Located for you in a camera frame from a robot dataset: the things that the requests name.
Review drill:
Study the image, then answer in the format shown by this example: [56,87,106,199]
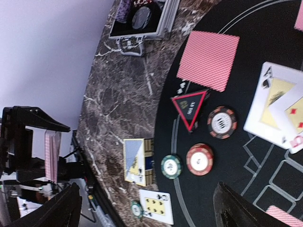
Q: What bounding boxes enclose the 100 chips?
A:
[207,106,237,140]

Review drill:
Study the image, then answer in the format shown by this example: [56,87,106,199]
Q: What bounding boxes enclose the black round poker mat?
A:
[154,0,303,227]

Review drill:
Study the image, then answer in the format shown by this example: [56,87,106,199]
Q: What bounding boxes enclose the yellow card box on table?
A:
[123,138,154,187]

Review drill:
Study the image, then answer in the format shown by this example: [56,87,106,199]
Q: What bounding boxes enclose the red chips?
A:
[186,143,214,176]

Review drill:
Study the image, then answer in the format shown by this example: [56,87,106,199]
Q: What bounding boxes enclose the red dice row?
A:
[133,0,153,7]

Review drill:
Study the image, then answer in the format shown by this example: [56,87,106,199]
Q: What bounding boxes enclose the aluminium poker chip case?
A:
[109,0,180,57]

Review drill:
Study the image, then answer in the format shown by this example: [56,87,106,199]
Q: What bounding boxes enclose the green poker chip stack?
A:
[131,201,143,218]

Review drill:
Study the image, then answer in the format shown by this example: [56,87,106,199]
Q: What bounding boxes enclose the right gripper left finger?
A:
[8,183,82,227]

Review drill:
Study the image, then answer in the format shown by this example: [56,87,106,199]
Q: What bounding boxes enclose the dealt red card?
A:
[177,31,240,92]
[294,1,303,32]
[266,205,303,227]

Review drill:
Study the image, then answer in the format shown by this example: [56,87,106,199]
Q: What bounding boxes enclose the red triangular all-in marker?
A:
[171,89,210,132]

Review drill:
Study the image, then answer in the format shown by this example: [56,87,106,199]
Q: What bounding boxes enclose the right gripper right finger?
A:
[213,182,282,227]

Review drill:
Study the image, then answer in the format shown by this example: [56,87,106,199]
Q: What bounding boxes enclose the green chips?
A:
[160,155,182,180]

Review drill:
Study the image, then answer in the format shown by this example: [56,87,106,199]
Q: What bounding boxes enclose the clear dealer button in case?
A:
[132,6,152,30]

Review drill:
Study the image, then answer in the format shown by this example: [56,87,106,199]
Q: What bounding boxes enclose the six of spades card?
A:
[139,189,174,225]

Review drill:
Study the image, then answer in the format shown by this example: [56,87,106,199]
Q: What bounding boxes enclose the ace of spades card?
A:
[243,62,303,149]

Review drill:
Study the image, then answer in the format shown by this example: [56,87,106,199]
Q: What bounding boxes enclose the red card deck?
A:
[45,130,62,183]

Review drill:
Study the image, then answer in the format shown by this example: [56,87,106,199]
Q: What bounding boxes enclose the diamond face card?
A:
[283,85,303,154]

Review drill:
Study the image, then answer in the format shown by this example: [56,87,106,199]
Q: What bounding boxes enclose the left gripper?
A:
[0,106,71,183]

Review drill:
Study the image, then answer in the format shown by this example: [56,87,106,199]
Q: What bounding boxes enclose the purple chip row in case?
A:
[116,0,132,23]

